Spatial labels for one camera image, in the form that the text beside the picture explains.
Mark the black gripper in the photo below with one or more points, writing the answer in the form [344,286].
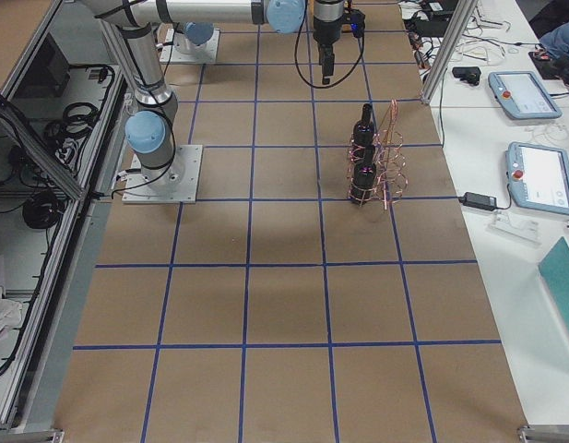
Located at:
[325,27]

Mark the rear wine bottle in basket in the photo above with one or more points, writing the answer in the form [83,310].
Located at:
[363,132]

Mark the wine bottle in basket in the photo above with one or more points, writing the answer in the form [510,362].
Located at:
[363,132]
[363,177]

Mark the front wine bottle in basket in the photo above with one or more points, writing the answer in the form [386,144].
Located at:
[363,177]

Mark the black handheld device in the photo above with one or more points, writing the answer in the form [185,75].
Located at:
[467,74]

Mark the upper teach pendant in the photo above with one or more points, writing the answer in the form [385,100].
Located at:
[522,95]

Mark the teach pendant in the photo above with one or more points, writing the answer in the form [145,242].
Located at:
[522,95]
[538,177]

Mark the black power adapter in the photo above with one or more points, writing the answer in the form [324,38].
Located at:
[478,201]

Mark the lower teach pendant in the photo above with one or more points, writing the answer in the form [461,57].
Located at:
[538,177]

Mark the clear acrylic stand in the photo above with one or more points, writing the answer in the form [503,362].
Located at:
[514,228]

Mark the teal board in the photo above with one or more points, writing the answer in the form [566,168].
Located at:
[554,270]

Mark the white cloth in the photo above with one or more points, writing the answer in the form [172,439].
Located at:
[10,310]

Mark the copper wire bottle basket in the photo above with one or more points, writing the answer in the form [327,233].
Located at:
[390,182]

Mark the aluminium frame post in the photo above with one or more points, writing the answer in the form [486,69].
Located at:
[454,31]

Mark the aluminium side frame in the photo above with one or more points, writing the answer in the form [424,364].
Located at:
[57,158]

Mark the black box under frame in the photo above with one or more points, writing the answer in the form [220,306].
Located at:
[48,74]

